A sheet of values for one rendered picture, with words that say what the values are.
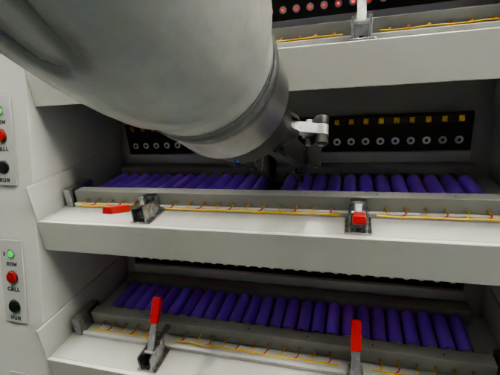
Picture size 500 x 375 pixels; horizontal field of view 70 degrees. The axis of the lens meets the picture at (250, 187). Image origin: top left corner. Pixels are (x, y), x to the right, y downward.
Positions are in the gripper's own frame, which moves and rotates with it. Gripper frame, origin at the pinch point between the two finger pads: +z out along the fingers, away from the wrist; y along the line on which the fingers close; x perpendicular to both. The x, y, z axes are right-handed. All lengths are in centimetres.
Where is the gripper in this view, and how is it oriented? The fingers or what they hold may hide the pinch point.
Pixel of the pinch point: (282, 165)
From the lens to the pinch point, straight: 45.3
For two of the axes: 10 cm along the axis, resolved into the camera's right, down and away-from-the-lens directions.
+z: 2.7, 1.7, 9.5
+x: -0.6, 9.9, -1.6
